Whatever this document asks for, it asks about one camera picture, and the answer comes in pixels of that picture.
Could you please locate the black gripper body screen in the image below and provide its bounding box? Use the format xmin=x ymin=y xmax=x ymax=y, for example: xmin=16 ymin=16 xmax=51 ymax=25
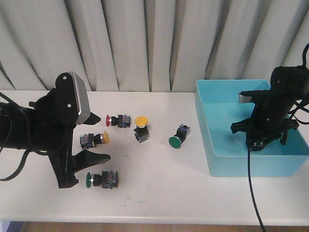
xmin=24 ymin=72 xmax=78 ymax=189
xmin=231 ymin=90 xmax=298 ymax=146

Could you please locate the black gripper finger screen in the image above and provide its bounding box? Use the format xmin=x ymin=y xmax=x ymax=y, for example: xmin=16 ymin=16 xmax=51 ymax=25
xmin=280 ymin=130 xmax=288 ymax=145
xmin=246 ymin=132 xmax=253 ymax=151
xmin=72 ymin=149 xmax=111 ymax=173
xmin=83 ymin=112 xmax=101 ymax=125

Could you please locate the red push button front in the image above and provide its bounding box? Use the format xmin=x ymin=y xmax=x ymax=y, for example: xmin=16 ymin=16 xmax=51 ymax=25
xmin=252 ymin=137 xmax=265 ymax=151

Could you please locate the red push button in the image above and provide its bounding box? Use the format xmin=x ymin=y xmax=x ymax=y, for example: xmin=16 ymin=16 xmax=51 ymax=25
xmin=252 ymin=137 xmax=265 ymax=151
xmin=105 ymin=115 xmax=131 ymax=128

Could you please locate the yellow push button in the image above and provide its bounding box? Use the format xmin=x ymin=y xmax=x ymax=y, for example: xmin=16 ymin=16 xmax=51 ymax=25
xmin=80 ymin=131 xmax=110 ymax=149
xmin=134 ymin=116 xmax=149 ymax=143

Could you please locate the blue plastic box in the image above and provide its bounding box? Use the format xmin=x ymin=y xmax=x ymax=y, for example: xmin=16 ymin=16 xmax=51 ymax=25
xmin=196 ymin=80 xmax=309 ymax=177

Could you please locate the yellow push button lying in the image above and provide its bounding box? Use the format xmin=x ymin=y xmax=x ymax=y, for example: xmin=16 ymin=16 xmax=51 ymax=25
xmin=80 ymin=131 xmax=110 ymax=149

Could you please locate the red push button back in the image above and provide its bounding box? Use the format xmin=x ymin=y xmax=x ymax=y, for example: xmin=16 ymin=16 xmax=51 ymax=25
xmin=105 ymin=115 xmax=131 ymax=128

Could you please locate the green push button front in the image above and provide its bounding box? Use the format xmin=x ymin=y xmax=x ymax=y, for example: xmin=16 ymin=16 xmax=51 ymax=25
xmin=85 ymin=170 xmax=119 ymax=189

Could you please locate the green push button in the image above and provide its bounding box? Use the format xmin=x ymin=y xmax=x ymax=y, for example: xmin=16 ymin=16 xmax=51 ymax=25
xmin=85 ymin=170 xmax=119 ymax=189
xmin=169 ymin=124 xmax=191 ymax=149

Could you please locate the green push button right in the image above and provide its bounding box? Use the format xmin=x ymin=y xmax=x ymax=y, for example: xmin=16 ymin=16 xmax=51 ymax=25
xmin=169 ymin=124 xmax=191 ymax=149

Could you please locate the grey pleated curtain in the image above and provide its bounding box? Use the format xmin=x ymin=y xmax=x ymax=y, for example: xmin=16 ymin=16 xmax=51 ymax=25
xmin=0 ymin=0 xmax=309 ymax=92

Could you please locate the black cable screen-right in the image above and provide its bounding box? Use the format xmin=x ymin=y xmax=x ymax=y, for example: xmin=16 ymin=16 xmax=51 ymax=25
xmin=246 ymin=42 xmax=309 ymax=232

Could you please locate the grey wrist camera screen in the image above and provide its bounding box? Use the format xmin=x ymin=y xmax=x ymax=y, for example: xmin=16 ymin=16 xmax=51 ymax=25
xmin=239 ymin=93 xmax=253 ymax=103
xmin=69 ymin=72 xmax=91 ymax=125

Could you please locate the black cable screen-left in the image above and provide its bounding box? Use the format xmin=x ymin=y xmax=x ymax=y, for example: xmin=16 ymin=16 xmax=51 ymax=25
xmin=0 ymin=94 xmax=33 ymax=181

